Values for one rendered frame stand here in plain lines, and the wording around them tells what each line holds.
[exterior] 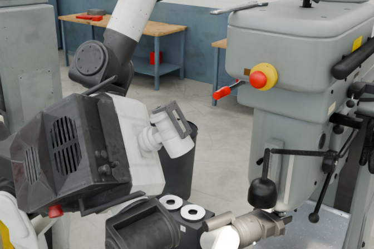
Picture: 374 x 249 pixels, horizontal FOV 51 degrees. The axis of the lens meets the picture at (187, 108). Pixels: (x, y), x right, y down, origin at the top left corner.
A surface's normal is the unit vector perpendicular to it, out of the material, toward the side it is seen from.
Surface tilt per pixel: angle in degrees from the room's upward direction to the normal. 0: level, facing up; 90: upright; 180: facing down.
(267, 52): 90
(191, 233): 90
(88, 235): 0
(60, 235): 90
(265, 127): 90
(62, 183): 64
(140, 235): 34
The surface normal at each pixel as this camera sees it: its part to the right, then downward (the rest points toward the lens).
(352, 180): -0.57, 0.29
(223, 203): 0.03, -0.93
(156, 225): 0.27, -0.68
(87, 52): -0.33, -0.13
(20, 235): -0.29, 0.36
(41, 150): -0.70, -0.02
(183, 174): 0.58, 0.38
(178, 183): 0.39, 0.41
